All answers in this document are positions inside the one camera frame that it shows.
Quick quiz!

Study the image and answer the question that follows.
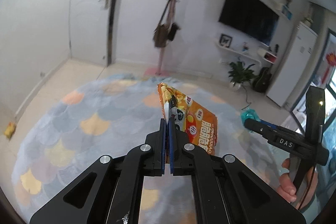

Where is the person right hand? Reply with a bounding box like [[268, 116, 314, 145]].
[[277, 157, 316, 205]]

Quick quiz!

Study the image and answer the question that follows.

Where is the black acoustic guitar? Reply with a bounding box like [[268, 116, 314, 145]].
[[252, 67, 272, 93]]

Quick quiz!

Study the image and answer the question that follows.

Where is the brown tote bag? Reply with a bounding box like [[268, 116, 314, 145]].
[[153, 0, 171, 48]]

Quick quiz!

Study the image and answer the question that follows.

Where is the potted green plant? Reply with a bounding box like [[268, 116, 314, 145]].
[[228, 61, 256, 90]]

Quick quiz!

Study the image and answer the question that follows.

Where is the white door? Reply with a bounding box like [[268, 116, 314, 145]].
[[69, 0, 112, 67]]

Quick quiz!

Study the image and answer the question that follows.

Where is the orange chips bag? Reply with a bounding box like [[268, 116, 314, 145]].
[[157, 83, 218, 155]]

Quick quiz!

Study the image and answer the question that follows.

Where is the white wall shelf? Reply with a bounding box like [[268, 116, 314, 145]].
[[214, 41, 261, 66]]

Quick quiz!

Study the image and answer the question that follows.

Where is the red white rounded shelf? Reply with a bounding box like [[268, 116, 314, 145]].
[[257, 48, 277, 64]]

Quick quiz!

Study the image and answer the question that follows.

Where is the pink coat rack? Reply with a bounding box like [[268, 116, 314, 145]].
[[145, 0, 186, 76]]

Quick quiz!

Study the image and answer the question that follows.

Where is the black small bag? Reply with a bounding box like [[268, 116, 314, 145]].
[[167, 0, 181, 42]]

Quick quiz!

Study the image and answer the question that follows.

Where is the teal wrapper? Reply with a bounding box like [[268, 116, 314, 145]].
[[240, 107, 260, 124]]

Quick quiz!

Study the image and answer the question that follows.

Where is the black floor cable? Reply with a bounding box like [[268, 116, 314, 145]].
[[240, 86, 253, 111]]

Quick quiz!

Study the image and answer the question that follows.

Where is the black wall television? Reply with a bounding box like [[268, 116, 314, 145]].
[[218, 0, 279, 45]]

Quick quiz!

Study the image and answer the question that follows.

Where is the butterfly picture frame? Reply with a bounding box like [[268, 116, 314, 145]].
[[219, 34, 232, 48]]

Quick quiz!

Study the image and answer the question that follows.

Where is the red hanging knot ornament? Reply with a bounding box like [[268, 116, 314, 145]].
[[322, 52, 336, 84]]

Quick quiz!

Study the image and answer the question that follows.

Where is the pastel scale pattern rug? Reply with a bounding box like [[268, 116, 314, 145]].
[[12, 74, 279, 221]]

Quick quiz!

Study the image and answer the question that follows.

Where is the small yellow packet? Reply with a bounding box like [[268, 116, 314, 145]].
[[3, 122, 17, 139]]

